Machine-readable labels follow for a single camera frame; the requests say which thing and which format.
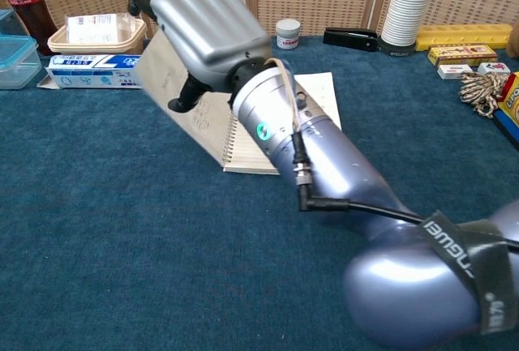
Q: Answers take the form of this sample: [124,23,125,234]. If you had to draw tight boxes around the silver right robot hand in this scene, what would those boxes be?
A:
[128,0,273,113]

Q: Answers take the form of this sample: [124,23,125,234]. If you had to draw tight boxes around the white spiral notebook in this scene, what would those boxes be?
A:
[135,34,343,177]

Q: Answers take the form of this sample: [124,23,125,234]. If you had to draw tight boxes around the small white round jar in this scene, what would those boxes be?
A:
[275,18,302,51]

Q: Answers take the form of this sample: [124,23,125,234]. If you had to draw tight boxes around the white labelled plastic packet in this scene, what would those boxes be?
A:
[65,13,137,45]

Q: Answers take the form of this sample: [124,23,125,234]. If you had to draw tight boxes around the beige plastic tray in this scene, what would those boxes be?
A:
[46,17,148,57]

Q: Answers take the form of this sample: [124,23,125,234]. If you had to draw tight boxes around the blue white toothpaste box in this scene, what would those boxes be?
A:
[36,54,144,90]

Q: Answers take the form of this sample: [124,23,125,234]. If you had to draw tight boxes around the black stapler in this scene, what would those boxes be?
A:
[322,27,380,54]

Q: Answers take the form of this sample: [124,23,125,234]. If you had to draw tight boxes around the cola bottle red cap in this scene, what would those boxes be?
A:
[0,0,60,57]

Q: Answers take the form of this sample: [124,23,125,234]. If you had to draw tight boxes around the black cup stack base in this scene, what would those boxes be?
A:
[377,36,418,58]

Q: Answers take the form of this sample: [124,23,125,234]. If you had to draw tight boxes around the clear container blue lid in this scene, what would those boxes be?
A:
[0,34,43,91]

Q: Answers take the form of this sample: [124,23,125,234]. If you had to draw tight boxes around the tall paper cup stack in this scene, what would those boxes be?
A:
[380,0,441,49]

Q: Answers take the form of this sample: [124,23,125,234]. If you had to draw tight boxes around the blue carpet table cover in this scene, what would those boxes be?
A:
[0,33,519,351]

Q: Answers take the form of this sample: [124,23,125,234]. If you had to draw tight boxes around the small white red-label box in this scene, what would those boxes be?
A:
[437,63,474,81]

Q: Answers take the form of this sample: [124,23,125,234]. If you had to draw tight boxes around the yellow block with holes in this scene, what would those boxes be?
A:
[414,23,514,53]

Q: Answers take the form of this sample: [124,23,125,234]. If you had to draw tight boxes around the yellow red card box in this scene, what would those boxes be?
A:
[427,44,500,70]

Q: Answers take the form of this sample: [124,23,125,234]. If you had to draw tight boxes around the white mahjong tile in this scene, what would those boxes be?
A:
[476,61,512,77]

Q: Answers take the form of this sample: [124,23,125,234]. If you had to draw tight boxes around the brown plush toy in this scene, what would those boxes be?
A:
[508,22,519,61]

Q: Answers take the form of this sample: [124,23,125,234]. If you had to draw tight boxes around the yellow biscuit pack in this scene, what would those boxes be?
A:
[495,71,519,126]

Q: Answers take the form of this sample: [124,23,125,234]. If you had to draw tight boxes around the blue plastic board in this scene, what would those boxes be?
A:
[491,109,519,146]

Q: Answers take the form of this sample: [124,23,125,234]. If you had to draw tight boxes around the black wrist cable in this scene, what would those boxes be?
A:
[263,58,519,253]

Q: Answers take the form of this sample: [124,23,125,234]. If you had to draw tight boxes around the beige rope bundle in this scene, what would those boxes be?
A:
[458,71,510,119]

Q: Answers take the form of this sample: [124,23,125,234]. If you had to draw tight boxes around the black velcro strap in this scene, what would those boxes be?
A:
[418,210,513,336]

